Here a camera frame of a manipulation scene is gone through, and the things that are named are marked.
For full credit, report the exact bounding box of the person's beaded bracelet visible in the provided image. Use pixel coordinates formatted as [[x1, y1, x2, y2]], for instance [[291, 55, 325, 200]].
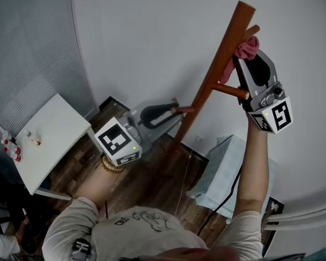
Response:
[[102, 155, 124, 173]]

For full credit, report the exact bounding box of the red cloth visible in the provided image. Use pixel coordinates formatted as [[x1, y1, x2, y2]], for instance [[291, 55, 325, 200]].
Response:
[[219, 36, 261, 84]]

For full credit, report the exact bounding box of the white pipe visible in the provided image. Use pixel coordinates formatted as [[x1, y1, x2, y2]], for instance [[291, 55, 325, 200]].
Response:
[[262, 213, 326, 231], [266, 200, 326, 222]]

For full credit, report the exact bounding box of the person's right forearm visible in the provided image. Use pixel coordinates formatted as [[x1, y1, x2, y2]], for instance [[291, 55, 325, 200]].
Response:
[[232, 113, 269, 217]]

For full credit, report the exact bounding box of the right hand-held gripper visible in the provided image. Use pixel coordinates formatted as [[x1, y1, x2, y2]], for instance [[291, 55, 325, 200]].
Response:
[[233, 49, 293, 135]]

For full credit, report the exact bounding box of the light blue floral covered box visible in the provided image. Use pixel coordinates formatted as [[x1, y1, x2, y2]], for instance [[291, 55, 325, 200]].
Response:
[[186, 134, 278, 225]]

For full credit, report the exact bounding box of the person's grey printed shirt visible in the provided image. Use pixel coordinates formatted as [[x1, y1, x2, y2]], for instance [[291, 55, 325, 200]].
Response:
[[42, 197, 263, 261]]

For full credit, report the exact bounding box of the thin white cable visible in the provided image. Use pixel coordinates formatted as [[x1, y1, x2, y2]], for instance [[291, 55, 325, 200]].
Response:
[[173, 148, 193, 216]]

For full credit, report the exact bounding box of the black framed picture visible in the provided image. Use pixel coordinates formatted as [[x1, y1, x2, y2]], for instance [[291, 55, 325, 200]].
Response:
[[265, 196, 285, 220]]

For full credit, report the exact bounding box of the white table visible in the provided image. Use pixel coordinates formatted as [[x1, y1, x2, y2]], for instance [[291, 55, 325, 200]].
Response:
[[12, 93, 104, 201]]

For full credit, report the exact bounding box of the white charger with cable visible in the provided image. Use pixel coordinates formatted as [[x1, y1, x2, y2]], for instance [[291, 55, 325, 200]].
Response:
[[21, 207, 30, 228]]

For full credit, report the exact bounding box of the person's left forearm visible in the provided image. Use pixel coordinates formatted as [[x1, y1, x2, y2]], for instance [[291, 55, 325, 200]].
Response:
[[73, 167, 126, 209]]

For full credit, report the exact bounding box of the black chest strap buckle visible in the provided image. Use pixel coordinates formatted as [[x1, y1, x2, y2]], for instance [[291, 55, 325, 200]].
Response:
[[72, 238, 92, 255]]

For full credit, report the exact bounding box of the black office chair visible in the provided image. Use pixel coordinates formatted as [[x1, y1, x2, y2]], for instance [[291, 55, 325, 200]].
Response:
[[0, 159, 60, 255]]

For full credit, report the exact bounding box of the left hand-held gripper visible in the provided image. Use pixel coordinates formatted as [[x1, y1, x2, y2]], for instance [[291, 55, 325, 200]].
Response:
[[94, 101, 186, 167]]

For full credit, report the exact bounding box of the wooden coat rack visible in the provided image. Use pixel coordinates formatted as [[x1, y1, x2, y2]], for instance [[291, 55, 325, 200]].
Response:
[[162, 0, 261, 160]]

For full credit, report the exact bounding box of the red label water bottle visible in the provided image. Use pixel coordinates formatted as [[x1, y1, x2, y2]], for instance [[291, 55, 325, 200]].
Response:
[[4, 142, 22, 163], [0, 134, 18, 152]]

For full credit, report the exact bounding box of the small clear bottle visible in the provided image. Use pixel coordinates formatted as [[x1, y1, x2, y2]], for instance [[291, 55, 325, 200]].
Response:
[[23, 129, 42, 147]]

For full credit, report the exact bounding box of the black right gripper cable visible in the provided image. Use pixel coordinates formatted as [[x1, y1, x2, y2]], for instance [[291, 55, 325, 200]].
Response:
[[197, 166, 242, 236]]

